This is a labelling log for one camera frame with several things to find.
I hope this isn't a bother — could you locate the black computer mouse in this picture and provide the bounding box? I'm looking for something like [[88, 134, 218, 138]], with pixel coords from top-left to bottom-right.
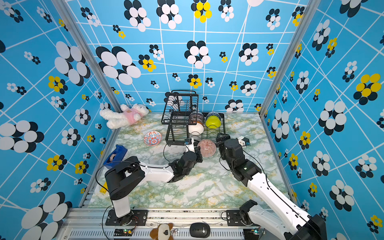
[[190, 222, 211, 239]]

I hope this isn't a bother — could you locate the yellow block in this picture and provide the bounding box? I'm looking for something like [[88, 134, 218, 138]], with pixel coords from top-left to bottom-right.
[[100, 183, 108, 194]]

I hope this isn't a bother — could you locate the right circuit board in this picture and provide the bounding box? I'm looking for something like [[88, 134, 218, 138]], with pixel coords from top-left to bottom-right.
[[243, 229, 260, 240]]

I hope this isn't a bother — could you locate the brown white patterned bowl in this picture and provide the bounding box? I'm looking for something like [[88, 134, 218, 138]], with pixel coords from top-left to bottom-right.
[[189, 112, 205, 125]]

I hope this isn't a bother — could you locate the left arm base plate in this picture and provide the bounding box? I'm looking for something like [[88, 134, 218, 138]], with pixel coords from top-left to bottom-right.
[[105, 209, 148, 226]]

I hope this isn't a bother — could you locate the plain white bowl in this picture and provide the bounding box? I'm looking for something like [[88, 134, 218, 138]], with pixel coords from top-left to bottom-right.
[[188, 123, 204, 136]]

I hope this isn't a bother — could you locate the pink striped bowl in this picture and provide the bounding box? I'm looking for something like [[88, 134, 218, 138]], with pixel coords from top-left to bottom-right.
[[198, 139, 217, 158]]

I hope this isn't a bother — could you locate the left circuit board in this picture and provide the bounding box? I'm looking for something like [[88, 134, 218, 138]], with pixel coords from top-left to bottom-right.
[[114, 229, 134, 237]]

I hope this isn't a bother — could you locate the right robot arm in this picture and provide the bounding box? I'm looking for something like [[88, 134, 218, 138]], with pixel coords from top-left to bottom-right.
[[216, 133, 327, 240]]

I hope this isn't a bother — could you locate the lime green bowl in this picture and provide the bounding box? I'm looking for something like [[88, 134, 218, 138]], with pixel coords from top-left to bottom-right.
[[206, 116, 222, 129]]

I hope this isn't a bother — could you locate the white plush toy pink shirt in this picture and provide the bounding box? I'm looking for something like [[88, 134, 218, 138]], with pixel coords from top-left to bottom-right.
[[100, 104, 149, 130]]

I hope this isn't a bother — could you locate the black wire dish rack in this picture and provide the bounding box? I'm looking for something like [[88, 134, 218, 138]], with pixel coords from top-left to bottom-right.
[[161, 90, 226, 146]]

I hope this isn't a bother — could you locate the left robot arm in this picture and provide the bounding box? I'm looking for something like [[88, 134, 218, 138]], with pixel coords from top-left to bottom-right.
[[105, 149, 203, 218]]

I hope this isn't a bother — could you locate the red blue patterned bowl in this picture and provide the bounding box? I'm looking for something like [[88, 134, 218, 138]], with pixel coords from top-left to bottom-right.
[[144, 131, 162, 146]]

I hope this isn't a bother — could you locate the blue triangle pattern bowl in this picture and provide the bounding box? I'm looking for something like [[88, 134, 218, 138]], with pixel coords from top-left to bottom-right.
[[206, 112, 222, 120]]

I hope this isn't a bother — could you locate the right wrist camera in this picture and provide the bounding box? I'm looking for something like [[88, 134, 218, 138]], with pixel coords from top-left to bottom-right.
[[238, 136, 251, 148]]

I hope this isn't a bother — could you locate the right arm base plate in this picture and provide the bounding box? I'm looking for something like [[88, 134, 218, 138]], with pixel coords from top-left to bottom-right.
[[221, 210, 259, 227]]

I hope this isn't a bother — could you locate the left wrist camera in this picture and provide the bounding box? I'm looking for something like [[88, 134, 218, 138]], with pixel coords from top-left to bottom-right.
[[185, 138, 195, 153]]

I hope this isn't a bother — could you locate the blue tape dispenser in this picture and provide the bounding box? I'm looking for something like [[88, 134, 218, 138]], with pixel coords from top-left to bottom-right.
[[104, 145, 128, 169]]

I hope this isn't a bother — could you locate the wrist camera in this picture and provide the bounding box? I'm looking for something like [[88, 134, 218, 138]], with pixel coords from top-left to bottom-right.
[[238, 136, 251, 148], [185, 138, 195, 153]]

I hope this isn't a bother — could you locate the circuit board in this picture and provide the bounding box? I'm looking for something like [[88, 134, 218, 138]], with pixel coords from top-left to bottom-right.
[[114, 229, 134, 237], [243, 229, 260, 240]]

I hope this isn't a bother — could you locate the brown plush dog toy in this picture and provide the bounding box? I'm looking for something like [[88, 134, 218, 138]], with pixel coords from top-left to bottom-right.
[[150, 223, 174, 240]]

